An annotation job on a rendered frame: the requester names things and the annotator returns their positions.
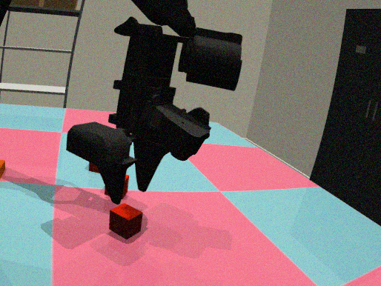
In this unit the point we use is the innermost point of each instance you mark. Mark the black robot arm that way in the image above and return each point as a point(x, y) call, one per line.
point(208, 57)

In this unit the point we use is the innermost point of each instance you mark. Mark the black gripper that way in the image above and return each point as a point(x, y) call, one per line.
point(108, 148)

